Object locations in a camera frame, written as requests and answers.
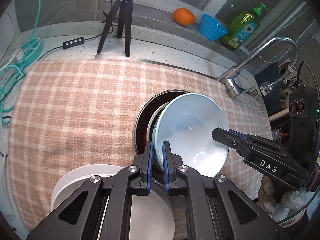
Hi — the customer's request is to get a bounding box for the large stainless steel bowl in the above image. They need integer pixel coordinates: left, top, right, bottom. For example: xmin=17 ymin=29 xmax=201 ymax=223
xmin=132 ymin=89 xmax=188 ymax=155

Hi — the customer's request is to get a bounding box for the light blue ceramic bowl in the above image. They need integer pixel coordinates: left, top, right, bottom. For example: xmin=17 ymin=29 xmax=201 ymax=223
xmin=152 ymin=93 xmax=229 ymax=177

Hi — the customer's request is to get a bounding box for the red steel bowl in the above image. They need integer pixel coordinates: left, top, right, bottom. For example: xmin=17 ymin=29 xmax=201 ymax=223
xmin=144 ymin=102 xmax=169 ymax=141

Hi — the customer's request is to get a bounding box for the chrome kitchen faucet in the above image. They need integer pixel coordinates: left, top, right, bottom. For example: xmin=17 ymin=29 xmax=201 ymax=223
xmin=216 ymin=35 xmax=300 ymax=99

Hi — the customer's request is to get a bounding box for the right gloved hand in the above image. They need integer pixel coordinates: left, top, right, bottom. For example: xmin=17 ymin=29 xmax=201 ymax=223
xmin=257 ymin=176 xmax=308 ymax=222

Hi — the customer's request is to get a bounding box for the plaid pink table cloth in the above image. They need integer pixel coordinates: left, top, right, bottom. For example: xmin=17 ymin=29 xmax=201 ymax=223
xmin=8 ymin=60 xmax=272 ymax=230

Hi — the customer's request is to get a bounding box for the black inline light remote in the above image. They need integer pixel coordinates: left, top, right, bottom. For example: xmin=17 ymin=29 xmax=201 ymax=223
xmin=62 ymin=37 xmax=85 ymax=50

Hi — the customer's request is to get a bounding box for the green dish soap bottle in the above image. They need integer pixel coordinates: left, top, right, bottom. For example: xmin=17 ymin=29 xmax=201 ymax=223
xmin=219 ymin=3 xmax=268 ymax=50

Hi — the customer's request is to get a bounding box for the blue silicone cup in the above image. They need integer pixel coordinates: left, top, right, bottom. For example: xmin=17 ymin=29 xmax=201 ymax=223
xmin=197 ymin=14 xmax=228 ymax=41

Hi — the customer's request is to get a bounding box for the orange tangerine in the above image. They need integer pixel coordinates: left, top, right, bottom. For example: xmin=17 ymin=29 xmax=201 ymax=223
xmin=172 ymin=8 xmax=195 ymax=27

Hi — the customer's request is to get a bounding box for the black mini tripod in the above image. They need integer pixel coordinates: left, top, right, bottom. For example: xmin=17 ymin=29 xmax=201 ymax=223
xmin=97 ymin=0 xmax=133 ymax=57

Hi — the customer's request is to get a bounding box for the teal power strip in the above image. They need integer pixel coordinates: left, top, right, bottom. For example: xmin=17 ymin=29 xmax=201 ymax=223
xmin=14 ymin=37 xmax=43 ymax=67

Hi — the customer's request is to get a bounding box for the black thin cable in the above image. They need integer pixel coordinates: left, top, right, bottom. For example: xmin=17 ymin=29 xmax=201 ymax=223
xmin=0 ymin=33 xmax=103 ymax=106

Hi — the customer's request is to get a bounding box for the teal cable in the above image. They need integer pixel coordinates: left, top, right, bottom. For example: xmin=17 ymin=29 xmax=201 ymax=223
xmin=0 ymin=0 xmax=43 ymax=127

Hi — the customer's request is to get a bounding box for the white cable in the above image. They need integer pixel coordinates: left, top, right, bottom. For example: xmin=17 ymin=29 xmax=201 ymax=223
xmin=0 ymin=10 xmax=26 ymax=205

